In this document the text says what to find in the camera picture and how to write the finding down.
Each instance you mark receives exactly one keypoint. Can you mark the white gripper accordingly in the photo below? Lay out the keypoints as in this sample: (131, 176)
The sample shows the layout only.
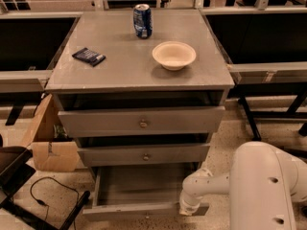
(188, 202)

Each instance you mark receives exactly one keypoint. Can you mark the blue soda can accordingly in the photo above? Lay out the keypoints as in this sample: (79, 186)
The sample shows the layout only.
(142, 20)

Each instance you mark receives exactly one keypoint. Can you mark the left grey desk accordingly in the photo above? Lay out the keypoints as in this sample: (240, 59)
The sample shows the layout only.
(30, 46)

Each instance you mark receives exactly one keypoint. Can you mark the grey top drawer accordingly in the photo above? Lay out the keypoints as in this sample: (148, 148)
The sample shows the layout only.
(141, 121)

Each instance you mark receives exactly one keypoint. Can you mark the grey bottom drawer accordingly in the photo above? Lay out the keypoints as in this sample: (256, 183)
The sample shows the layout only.
(138, 191)

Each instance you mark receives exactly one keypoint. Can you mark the brown cardboard box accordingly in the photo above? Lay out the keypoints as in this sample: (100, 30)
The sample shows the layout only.
(50, 152)

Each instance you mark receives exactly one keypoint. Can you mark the grey drawer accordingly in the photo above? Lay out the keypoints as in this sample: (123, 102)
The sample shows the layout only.
(141, 155)
(141, 121)
(138, 191)

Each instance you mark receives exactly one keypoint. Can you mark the grey middle drawer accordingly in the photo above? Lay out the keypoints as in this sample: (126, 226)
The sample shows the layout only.
(141, 155)

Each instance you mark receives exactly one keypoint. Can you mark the white paper bowl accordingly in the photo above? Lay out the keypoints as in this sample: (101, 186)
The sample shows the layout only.
(174, 55)

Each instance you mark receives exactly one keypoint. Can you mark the grey desk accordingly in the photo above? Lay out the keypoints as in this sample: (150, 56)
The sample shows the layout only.
(30, 46)
(266, 55)

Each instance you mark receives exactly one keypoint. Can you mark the right grey desk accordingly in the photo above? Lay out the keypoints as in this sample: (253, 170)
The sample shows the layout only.
(266, 55)

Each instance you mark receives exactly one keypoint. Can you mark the black office chair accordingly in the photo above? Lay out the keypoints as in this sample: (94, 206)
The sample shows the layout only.
(14, 173)

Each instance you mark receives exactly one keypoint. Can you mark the grey drawer cabinet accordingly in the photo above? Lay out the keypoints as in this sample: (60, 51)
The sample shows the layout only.
(129, 77)

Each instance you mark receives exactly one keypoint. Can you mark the dark blue snack packet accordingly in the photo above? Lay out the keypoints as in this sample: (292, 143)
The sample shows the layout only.
(88, 56)

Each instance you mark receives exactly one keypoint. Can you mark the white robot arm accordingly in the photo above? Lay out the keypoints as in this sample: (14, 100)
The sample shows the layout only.
(263, 184)

